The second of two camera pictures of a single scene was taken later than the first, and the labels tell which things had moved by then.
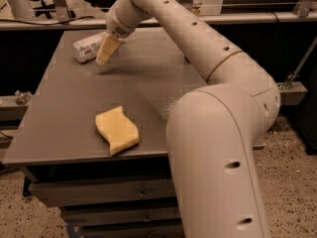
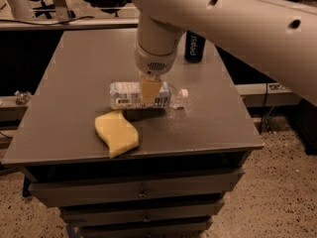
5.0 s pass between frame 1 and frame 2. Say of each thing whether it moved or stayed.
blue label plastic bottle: moved
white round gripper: moved
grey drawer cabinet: stayed
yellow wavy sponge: stayed
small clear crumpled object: stayed
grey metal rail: stayed
